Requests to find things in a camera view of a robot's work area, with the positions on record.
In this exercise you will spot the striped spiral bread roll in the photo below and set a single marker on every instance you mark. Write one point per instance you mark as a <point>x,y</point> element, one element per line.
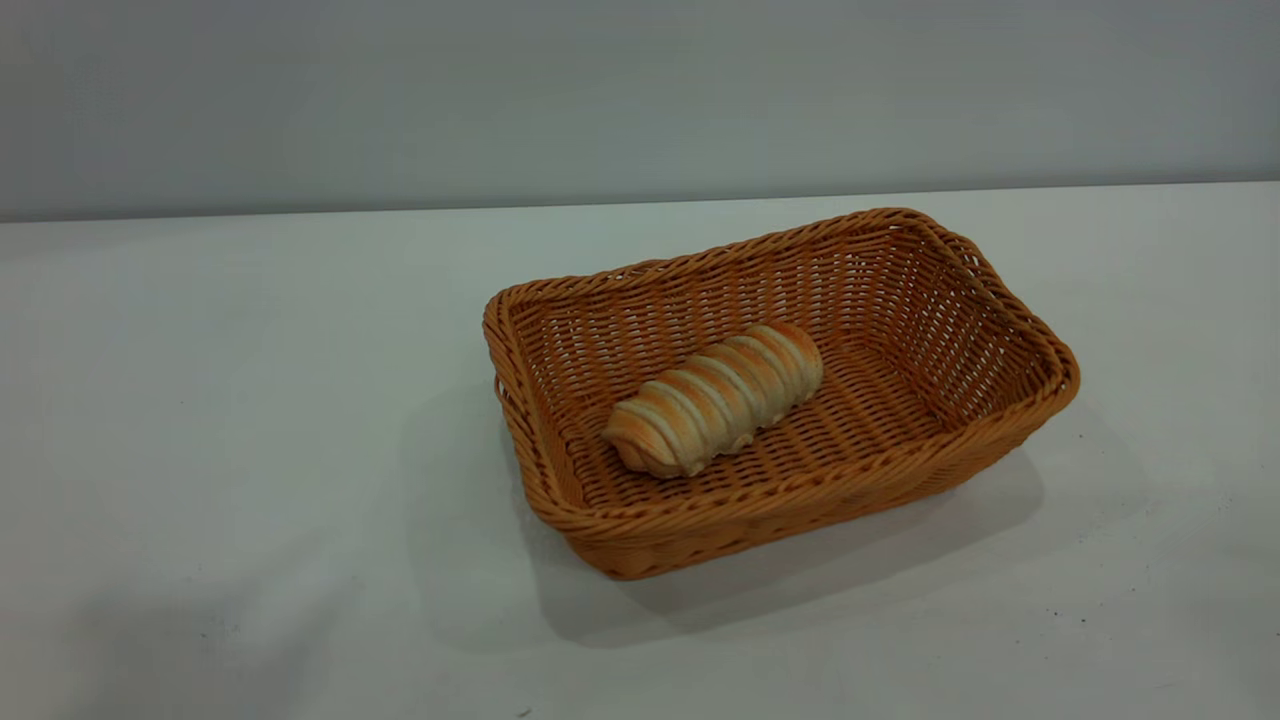
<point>715,395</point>

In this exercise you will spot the orange woven wicker basket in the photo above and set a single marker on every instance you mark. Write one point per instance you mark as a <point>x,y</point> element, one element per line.
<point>900,420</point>

